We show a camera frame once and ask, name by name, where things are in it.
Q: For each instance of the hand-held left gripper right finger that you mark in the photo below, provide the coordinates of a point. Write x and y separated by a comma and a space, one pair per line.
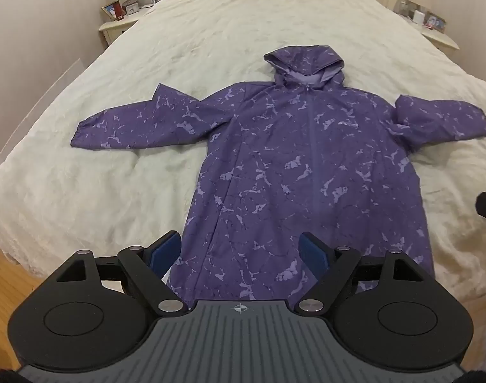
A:
312, 251

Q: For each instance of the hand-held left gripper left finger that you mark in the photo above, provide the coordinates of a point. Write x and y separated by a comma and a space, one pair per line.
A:
165, 253

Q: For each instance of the purple patterned hooded jacket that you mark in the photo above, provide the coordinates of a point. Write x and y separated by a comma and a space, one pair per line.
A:
286, 159

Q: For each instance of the white nightstand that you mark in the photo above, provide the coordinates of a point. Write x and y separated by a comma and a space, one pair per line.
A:
438, 38
115, 28

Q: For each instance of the small white box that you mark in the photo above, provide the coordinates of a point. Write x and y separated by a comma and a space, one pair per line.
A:
418, 16

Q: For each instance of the cream bedspread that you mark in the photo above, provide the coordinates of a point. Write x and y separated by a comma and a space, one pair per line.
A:
187, 48

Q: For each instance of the small silver clock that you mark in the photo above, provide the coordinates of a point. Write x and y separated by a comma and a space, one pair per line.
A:
130, 8

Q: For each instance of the silver picture frame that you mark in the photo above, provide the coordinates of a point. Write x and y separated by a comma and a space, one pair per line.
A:
435, 21

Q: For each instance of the picture frame with red photo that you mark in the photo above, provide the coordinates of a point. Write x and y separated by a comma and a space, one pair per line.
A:
115, 11

